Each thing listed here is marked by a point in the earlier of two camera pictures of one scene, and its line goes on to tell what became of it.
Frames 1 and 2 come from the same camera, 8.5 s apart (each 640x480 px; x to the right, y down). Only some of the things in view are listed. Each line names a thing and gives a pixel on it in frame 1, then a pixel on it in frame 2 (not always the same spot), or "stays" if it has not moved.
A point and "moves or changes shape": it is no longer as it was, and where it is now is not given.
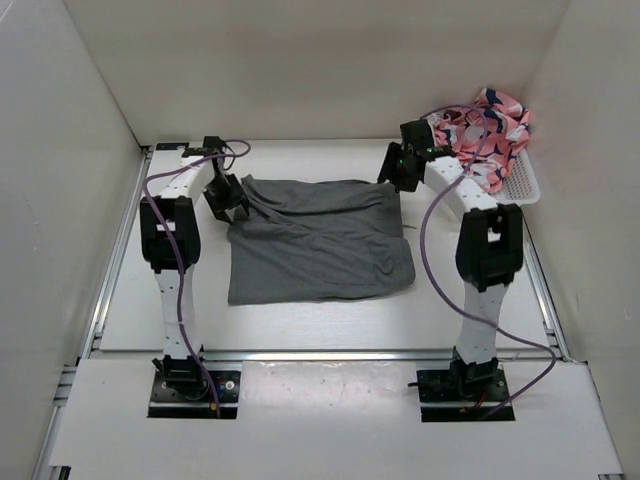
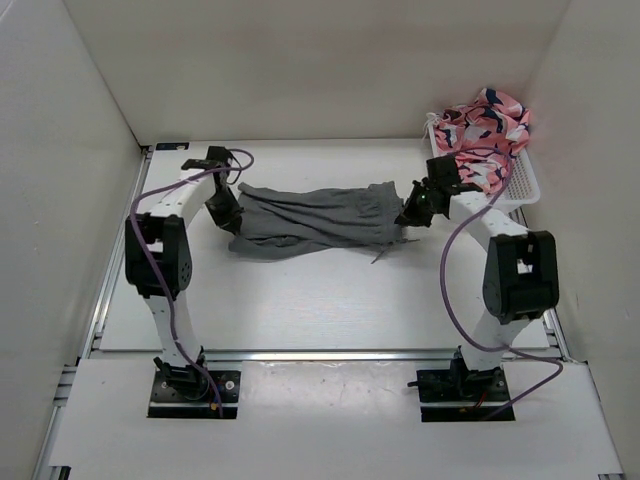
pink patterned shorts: x=485 y=135 stays
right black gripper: x=388 y=172 -> x=409 y=215
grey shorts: x=316 y=238 moves or changes shape
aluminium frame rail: x=321 y=356 stays
